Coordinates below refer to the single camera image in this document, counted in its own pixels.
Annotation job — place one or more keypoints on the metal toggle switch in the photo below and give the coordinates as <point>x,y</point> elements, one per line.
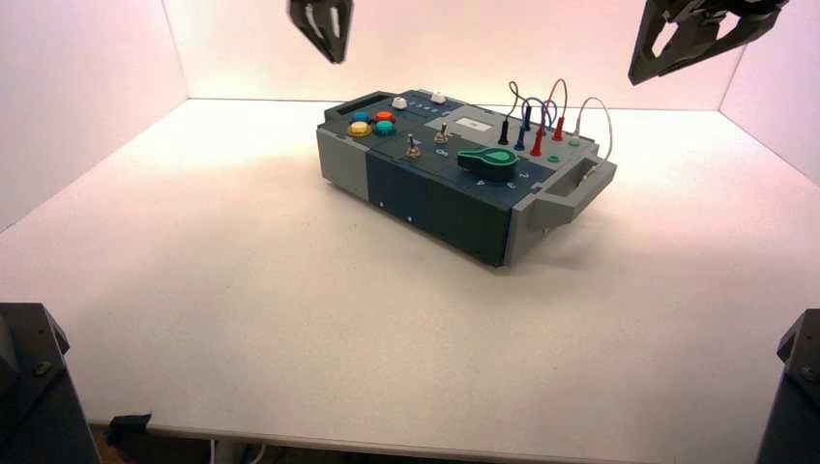
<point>412,148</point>
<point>441,134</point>

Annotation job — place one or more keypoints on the blue push button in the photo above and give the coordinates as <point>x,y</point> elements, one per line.
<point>360,117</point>

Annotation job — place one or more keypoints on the green and black rotary knob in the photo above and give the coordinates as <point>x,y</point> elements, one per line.
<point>490,161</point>

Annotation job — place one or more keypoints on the white paper label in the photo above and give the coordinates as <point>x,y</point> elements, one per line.
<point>473,125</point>

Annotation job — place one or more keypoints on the white slider knob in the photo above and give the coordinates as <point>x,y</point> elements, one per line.
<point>399,102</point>
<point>438,97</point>

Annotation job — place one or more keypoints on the teal push button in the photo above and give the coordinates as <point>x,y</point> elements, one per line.
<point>384,127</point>

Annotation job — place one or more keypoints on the red push button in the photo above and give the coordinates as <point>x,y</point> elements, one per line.
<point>384,116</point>

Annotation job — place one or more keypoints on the grey and blue control box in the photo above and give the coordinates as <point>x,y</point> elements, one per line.
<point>435,192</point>

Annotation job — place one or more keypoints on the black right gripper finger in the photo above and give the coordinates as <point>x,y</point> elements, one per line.
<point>711,48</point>
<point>642,45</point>

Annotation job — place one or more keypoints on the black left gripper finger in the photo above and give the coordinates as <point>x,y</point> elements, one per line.
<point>339,32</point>
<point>301,16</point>

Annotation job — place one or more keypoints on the yellow push button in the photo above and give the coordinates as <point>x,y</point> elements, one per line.
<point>359,129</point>

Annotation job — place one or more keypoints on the black table clamp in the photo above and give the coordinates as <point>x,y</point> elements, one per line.
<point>128,426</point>

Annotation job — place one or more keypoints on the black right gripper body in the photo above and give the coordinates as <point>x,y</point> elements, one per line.
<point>717,9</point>

